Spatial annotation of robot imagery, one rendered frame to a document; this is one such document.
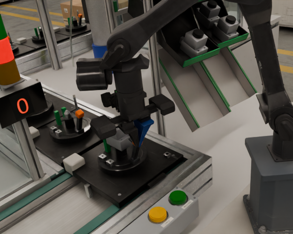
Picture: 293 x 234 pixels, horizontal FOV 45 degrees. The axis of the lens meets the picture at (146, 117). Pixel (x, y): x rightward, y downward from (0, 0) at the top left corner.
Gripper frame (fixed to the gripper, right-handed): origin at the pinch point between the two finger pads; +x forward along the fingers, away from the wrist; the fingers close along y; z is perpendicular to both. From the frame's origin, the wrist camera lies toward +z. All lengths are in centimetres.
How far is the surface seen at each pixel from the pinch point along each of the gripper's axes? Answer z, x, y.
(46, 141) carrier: 37.1, 16.7, 14.9
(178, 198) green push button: -9.3, 15.0, -4.3
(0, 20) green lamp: 18.9, -26.8, 18.8
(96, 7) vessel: 101, -4, -33
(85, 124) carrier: 35.6, 14.8, 1.7
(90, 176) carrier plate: 11.6, 15.8, 9.8
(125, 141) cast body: 9.8, 8.0, -0.9
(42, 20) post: 129, 3, -12
